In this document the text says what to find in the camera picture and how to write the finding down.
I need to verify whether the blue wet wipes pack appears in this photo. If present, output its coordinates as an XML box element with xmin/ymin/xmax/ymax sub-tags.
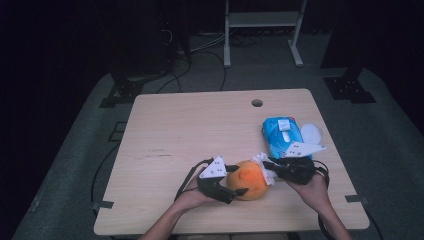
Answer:
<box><xmin>261</xmin><ymin>116</ymin><xmax>324</xmax><ymax>160</ymax></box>

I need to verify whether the white metal stand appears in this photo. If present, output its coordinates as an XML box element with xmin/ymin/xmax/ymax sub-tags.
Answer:
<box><xmin>223</xmin><ymin>0</ymin><xmax>308</xmax><ymax>69</ymax></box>

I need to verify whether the black floor cable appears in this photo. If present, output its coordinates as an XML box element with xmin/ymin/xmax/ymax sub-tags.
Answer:
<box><xmin>199</xmin><ymin>49</ymin><xmax>228</xmax><ymax>92</ymax></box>
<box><xmin>90</xmin><ymin>143</ymin><xmax>121</xmax><ymax>214</ymax></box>
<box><xmin>155</xmin><ymin>54</ymin><xmax>194</xmax><ymax>95</ymax></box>

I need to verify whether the black tape strip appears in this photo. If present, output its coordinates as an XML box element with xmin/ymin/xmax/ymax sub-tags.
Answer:
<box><xmin>344</xmin><ymin>194</ymin><xmax>370</xmax><ymax>204</ymax></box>
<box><xmin>92</xmin><ymin>199</ymin><xmax>115</xmax><ymax>211</ymax></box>

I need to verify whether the black stand base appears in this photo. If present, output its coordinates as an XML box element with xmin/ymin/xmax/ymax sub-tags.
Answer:
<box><xmin>323</xmin><ymin>66</ymin><xmax>378</xmax><ymax>104</ymax></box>
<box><xmin>99</xmin><ymin>78</ymin><xmax>145</xmax><ymax>109</ymax></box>

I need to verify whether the bundle of floor cables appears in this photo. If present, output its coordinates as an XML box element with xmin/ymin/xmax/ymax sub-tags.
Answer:
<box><xmin>191</xmin><ymin>31</ymin><xmax>264</xmax><ymax>54</ymax></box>

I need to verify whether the person's left hand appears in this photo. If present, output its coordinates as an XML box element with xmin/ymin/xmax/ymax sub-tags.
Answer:
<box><xmin>173</xmin><ymin>173</ymin><xmax>218</xmax><ymax>213</ymax></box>

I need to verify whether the black floor tape marking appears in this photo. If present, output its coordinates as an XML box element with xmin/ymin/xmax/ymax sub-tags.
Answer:
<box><xmin>108</xmin><ymin>121</ymin><xmax>128</xmax><ymax>143</ymax></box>

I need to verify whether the white wet wipe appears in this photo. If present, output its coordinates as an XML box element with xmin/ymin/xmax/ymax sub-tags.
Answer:
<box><xmin>251</xmin><ymin>152</ymin><xmax>278</xmax><ymax>186</ymax></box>

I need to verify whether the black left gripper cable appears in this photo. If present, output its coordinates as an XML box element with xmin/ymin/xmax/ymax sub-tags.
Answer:
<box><xmin>173</xmin><ymin>158</ymin><xmax>214</xmax><ymax>201</ymax></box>

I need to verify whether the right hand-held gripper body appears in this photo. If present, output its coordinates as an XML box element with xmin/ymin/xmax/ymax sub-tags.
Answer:
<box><xmin>274</xmin><ymin>141</ymin><xmax>327</xmax><ymax>186</ymax></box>

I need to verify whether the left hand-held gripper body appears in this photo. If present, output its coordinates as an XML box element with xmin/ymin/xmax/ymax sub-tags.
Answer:
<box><xmin>196</xmin><ymin>155</ymin><xmax>237</xmax><ymax>205</ymax></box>

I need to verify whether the orange round fruit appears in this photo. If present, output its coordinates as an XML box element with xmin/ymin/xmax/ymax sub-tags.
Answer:
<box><xmin>226</xmin><ymin>159</ymin><xmax>270</xmax><ymax>202</ymax></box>

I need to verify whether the person's right hand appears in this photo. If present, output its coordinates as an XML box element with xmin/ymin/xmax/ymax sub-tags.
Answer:
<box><xmin>286</xmin><ymin>173</ymin><xmax>331</xmax><ymax>214</ymax></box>

